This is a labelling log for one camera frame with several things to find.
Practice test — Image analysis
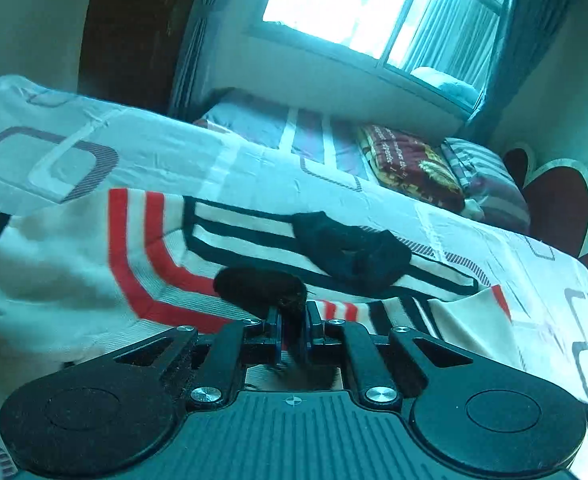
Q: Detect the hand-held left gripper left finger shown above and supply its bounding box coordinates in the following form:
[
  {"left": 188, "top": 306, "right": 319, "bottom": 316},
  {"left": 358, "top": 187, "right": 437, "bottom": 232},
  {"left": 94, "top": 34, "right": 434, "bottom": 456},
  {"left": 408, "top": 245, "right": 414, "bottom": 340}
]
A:
[{"left": 111, "top": 306, "right": 285, "bottom": 407}]

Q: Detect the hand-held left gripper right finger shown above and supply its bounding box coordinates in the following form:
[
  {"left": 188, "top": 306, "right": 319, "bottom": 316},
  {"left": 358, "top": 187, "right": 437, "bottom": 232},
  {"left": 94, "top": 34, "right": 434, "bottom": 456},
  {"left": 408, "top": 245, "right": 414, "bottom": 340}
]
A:
[{"left": 301, "top": 301, "right": 475, "bottom": 406}]

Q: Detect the black sock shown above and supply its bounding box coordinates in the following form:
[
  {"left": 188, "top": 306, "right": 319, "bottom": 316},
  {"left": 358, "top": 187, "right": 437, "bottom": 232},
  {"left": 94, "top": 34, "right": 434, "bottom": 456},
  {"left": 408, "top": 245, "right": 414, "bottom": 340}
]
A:
[
  {"left": 213, "top": 266, "right": 342, "bottom": 392},
  {"left": 291, "top": 211, "right": 413, "bottom": 292}
]

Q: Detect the white red black striped sweater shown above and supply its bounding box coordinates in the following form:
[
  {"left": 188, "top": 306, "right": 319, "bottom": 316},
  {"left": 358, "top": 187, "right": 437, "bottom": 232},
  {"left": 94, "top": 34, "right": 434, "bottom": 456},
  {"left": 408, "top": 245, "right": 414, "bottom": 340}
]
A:
[{"left": 0, "top": 187, "right": 525, "bottom": 391}]

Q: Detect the red printed folded blanket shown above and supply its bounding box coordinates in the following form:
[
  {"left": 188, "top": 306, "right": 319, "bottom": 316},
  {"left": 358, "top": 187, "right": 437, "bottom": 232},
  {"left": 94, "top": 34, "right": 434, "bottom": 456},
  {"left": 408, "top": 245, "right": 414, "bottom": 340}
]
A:
[{"left": 358, "top": 123, "right": 468, "bottom": 214}]

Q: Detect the bed with patterned sheet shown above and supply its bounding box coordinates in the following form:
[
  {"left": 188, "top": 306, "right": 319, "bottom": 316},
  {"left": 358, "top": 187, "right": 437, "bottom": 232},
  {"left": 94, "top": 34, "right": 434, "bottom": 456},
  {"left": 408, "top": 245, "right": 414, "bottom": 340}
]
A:
[{"left": 0, "top": 75, "right": 588, "bottom": 480}]

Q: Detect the blue striped folded bedding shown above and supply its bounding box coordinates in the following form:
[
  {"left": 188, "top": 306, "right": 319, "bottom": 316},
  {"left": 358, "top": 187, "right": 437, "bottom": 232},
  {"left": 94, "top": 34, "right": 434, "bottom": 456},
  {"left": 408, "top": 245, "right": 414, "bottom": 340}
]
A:
[{"left": 193, "top": 91, "right": 371, "bottom": 182}]

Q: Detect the grey striped pillow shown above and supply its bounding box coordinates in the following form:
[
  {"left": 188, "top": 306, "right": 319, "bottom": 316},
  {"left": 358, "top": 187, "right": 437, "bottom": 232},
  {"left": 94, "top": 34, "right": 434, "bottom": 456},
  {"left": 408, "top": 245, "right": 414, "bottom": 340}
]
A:
[{"left": 440, "top": 137, "right": 533, "bottom": 236}]

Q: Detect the red heart-shaped headboard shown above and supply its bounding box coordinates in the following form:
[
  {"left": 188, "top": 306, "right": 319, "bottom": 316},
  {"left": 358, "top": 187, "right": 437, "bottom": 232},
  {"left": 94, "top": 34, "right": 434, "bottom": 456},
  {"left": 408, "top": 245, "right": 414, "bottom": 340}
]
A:
[{"left": 501, "top": 142, "right": 588, "bottom": 313}]

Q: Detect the light blue cloth on windowsill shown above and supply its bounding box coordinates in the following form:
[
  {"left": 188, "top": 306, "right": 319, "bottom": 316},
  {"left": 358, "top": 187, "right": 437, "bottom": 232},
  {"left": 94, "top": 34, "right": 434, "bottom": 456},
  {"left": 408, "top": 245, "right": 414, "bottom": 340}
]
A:
[{"left": 410, "top": 66, "right": 481, "bottom": 107}]

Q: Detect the blue curtain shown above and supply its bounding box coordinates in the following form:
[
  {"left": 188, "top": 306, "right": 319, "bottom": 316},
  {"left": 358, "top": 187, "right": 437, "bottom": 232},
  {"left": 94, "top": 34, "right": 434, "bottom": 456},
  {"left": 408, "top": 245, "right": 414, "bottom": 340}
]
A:
[
  {"left": 168, "top": 0, "right": 236, "bottom": 122},
  {"left": 466, "top": 0, "right": 577, "bottom": 137}
]

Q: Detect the brown wooden door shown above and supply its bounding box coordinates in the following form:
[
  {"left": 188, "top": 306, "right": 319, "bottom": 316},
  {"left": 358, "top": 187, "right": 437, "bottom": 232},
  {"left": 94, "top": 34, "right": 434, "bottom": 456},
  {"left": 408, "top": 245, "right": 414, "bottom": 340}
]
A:
[{"left": 76, "top": 0, "right": 210, "bottom": 112}]

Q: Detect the window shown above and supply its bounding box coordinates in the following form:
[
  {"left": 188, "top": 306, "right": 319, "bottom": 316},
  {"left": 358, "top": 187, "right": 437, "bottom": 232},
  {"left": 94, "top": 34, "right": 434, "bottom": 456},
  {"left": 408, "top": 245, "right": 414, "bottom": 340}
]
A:
[{"left": 246, "top": 0, "right": 520, "bottom": 117}]

